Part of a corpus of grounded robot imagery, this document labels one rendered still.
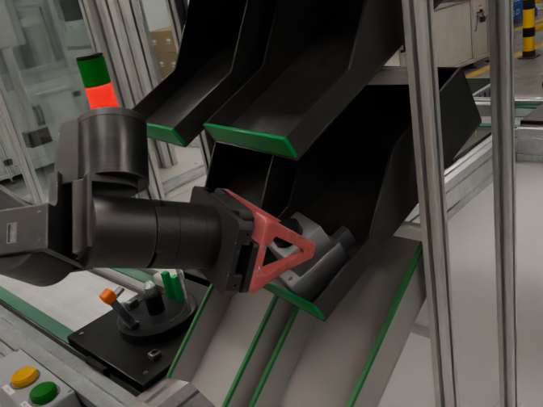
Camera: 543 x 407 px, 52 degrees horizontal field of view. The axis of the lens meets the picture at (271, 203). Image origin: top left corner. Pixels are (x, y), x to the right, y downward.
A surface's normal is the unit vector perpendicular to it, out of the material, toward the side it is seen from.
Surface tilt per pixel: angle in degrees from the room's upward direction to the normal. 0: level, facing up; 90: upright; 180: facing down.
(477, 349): 0
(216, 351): 45
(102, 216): 57
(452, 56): 90
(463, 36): 90
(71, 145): 49
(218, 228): 65
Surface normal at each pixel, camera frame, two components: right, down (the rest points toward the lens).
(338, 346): -0.68, -0.39
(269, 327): 0.59, 0.21
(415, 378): -0.18, -0.91
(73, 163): -0.11, -0.31
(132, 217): 0.49, -0.48
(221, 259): -0.85, -0.07
